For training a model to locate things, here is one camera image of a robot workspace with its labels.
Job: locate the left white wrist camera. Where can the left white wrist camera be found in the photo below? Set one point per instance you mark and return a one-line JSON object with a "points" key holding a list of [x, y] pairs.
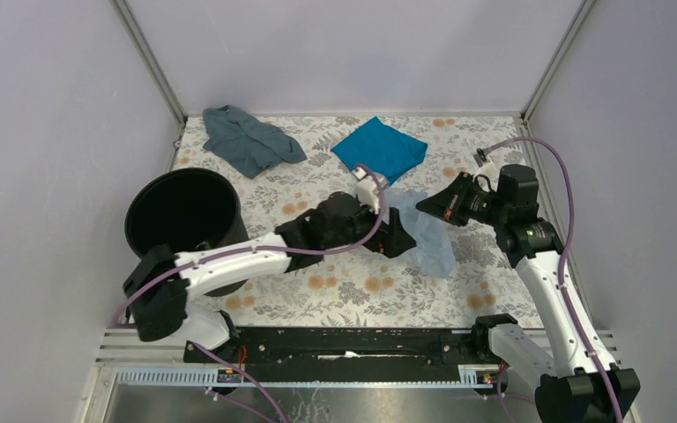
{"points": [[367, 188]]}

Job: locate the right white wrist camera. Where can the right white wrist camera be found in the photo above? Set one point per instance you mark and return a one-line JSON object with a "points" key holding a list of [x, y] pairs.
{"points": [[486, 166]]}

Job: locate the floral table mat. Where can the floral table mat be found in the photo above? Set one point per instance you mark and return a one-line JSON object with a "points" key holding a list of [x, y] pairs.
{"points": [[362, 288]]}

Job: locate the white slotted cable duct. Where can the white slotted cable duct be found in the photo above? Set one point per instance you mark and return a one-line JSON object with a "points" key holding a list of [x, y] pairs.
{"points": [[218, 377]]}

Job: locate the grey-blue cloth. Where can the grey-blue cloth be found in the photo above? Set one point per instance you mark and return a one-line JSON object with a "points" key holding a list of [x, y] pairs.
{"points": [[247, 144]]}

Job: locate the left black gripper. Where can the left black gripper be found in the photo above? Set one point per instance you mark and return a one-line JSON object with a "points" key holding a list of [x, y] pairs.
{"points": [[396, 242]]}

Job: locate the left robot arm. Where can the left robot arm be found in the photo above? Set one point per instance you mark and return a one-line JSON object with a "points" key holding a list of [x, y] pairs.
{"points": [[162, 290]]}

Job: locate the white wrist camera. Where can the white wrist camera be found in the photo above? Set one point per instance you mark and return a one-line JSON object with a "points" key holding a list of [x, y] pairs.
{"points": [[486, 166], [367, 188]]}

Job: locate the black ribbed trash bin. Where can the black ribbed trash bin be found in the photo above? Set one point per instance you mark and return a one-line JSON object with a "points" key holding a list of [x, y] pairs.
{"points": [[188, 209]]}

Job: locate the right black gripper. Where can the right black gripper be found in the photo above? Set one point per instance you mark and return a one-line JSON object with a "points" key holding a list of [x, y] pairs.
{"points": [[447, 204]]}

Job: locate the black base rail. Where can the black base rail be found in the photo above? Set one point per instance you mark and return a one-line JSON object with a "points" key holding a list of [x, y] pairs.
{"points": [[386, 352]]}

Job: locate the light blue trash bag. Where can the light blue trash bag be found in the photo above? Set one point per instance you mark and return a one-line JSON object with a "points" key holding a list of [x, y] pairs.
{"points": [[433, 254]]}

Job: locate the bright blue cloth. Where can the bright blue cloth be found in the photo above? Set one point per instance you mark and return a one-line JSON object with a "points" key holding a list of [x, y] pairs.
{"points": [[383, 149]]}

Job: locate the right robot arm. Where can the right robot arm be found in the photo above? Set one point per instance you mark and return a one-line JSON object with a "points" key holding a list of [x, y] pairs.
{"points": [[577, 379]]}

